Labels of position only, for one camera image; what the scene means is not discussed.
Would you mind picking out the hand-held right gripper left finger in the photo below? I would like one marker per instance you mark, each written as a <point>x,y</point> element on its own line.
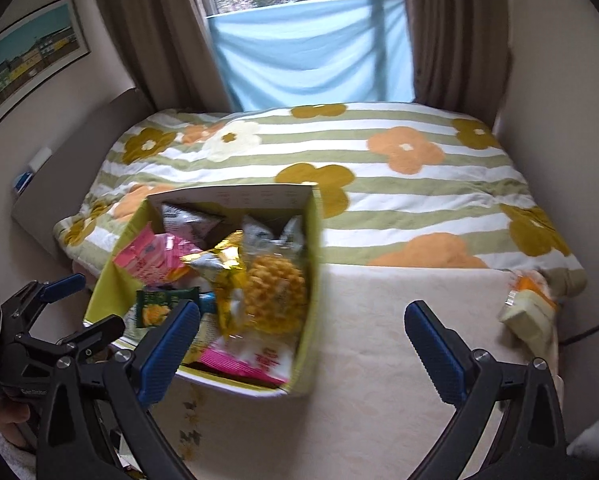
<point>169,350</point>

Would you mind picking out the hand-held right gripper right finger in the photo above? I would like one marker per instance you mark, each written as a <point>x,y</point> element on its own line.
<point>434,355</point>

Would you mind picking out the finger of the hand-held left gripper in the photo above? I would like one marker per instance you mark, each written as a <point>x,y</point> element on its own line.
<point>99,332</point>
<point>64,285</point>

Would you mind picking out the yellow-green cardboard box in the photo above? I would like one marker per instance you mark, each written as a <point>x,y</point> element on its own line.
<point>309,310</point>

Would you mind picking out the person's left hand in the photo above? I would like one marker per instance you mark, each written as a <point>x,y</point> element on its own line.
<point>12,417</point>

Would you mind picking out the dark green candy packet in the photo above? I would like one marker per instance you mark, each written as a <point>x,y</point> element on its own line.
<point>154,307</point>

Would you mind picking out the cream bed pad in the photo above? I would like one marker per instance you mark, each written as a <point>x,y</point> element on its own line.
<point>369,385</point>

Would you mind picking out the pink white snack packet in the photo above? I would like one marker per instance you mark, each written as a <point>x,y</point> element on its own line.
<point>249,360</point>

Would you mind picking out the gold silver snack packet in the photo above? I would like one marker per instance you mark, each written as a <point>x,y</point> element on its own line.
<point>214,257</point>

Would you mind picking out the pale green orange snack bag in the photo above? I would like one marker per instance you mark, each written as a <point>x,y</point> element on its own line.
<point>527,310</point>

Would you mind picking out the small blue packet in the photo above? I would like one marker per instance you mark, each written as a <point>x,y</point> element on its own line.
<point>22,182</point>

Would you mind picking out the yellow corn snack bag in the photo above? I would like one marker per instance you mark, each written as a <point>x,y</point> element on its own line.
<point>274,295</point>

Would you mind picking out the grey headboard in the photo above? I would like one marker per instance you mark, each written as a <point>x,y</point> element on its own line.
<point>79,160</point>

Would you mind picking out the small white box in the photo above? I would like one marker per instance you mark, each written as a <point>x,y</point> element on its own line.
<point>40,158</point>

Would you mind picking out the grey silver snack packet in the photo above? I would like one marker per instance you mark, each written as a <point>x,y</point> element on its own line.
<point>189,222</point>

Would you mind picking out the floral striped blanket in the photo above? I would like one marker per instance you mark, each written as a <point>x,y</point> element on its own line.
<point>389,185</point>

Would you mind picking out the beige curtain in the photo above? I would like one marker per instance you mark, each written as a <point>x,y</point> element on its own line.
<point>454,35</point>
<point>154,30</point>

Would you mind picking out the light blue window cloth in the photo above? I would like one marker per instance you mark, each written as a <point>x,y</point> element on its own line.
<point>309,55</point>

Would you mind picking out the framed wall picture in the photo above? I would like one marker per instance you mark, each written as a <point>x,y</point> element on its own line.
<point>29,60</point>

